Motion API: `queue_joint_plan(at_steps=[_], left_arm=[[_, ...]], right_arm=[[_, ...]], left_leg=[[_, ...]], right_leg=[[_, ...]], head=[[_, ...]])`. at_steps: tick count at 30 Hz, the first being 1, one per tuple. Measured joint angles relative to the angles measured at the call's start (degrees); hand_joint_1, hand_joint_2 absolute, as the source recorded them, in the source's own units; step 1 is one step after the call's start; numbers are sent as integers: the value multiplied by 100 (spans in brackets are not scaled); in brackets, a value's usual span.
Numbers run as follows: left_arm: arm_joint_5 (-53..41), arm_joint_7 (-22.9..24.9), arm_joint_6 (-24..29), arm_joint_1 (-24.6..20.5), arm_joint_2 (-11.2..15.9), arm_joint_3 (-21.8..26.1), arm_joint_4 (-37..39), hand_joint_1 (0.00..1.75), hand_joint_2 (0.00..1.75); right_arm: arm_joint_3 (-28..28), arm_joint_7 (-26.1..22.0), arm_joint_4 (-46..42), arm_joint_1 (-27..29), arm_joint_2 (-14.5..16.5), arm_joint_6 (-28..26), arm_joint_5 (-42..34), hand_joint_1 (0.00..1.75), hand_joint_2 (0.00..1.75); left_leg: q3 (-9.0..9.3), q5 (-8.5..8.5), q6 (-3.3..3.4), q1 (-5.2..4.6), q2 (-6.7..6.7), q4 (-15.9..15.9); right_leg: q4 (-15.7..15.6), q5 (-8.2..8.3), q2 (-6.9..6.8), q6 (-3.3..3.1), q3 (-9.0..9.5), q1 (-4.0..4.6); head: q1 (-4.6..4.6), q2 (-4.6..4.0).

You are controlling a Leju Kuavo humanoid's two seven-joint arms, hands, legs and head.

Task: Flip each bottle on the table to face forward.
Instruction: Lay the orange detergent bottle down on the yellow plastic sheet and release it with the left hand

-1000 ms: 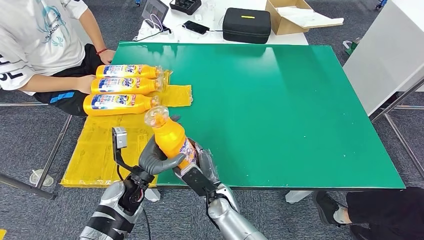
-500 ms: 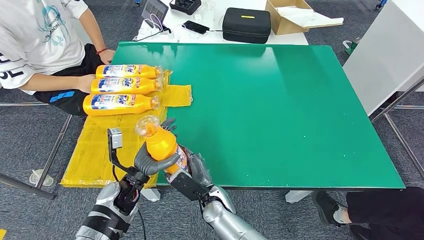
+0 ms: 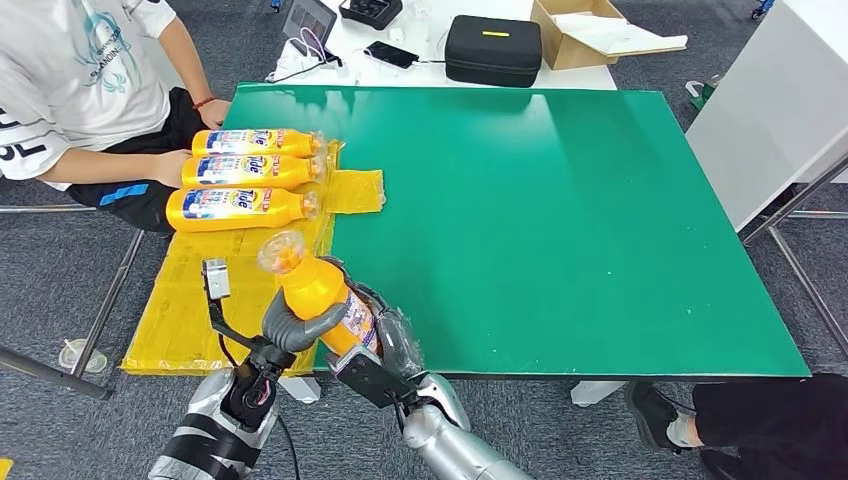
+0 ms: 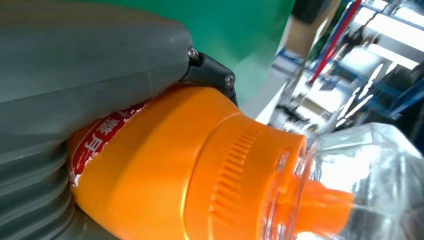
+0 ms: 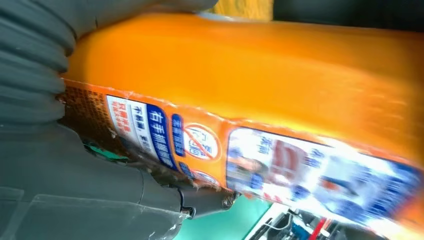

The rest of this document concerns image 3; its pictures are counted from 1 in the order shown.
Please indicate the white desk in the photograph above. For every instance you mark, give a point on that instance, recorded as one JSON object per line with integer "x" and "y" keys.
{"x": 768, "y": 106}

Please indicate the orange detergent bottle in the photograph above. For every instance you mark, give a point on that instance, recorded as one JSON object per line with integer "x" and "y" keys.
{"x": 291, "y": 171}
{"x": 295, "y": 141}
{"x": 278, "y": 208}
{"x": 311, "y": 285}

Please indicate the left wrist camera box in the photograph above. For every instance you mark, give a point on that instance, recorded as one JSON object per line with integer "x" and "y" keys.
{"x": 216, "y": 281}

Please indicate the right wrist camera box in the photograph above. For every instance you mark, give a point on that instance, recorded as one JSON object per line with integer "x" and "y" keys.
{"x": 368, "y": 378}

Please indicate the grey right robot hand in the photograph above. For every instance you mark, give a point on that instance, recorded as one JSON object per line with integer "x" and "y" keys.
{"x": 397, "y": 338}

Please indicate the white sheet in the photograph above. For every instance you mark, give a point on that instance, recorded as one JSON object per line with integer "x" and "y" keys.
{"x": 616, "y": 35}

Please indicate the white table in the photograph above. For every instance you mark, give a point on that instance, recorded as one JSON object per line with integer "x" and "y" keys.
{"x": 583, "y": 78}

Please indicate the clear plastic cup lid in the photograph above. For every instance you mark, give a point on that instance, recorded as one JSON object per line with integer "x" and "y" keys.
{"x": 66, "y": 361}

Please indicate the yellow taped cardboard mat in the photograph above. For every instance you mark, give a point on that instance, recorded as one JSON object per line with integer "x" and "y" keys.
{"x": 185, "y": 311}

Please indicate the metal stool frame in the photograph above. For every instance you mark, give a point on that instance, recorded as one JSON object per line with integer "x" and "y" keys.
{"x": 112, "y": 298}

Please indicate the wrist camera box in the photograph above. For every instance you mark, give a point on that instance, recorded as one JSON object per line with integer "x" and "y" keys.
{"x": 216, "y": 281}
{"x": 368, "y": 378}

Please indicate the metal desk frame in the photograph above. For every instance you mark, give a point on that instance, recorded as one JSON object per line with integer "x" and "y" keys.
{"x": 805, "y": 281}

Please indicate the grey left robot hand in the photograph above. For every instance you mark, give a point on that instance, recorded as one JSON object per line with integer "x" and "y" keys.
{"x": 291, "y": 331}

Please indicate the black smartphone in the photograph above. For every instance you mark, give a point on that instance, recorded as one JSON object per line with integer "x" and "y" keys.
{"x": 391, "y": 54}

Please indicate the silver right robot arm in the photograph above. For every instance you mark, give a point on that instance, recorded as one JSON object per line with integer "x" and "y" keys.
{"x": 457, "y": 444}

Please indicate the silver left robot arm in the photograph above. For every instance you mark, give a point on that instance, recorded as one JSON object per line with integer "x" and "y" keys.
{"x": 218, "y": 424}

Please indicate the green table board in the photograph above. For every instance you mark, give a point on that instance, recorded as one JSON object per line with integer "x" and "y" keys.
{"x": 563, "y": 232}

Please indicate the black tray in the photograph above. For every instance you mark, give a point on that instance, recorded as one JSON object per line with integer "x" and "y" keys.
{"x": 371, "y": 11}

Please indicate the blue caster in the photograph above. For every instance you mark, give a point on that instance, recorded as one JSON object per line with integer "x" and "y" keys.
{"x": 762, "y": 8}

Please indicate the green floor object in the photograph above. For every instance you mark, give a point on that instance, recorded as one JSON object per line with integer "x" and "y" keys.
{"x": 702, "y": 96}

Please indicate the black zip case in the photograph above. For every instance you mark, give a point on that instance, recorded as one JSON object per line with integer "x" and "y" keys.
{"x": 493, "y": 55}

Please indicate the open cardboard box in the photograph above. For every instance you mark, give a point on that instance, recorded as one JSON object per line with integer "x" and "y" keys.
{"x": 566, "y": 52}

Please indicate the white table foot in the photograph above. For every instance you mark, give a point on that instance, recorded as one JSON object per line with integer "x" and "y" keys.
{"x": 596, "y": 392}
{"x": 305, "y": 391}

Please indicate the person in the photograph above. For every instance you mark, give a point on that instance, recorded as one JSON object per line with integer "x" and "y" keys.
{"x": 66, "y": 79}
{"x": 762, "y": 417}

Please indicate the dark tablet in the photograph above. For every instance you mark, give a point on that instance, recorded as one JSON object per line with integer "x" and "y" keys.
{"x": 310, "y": 18}

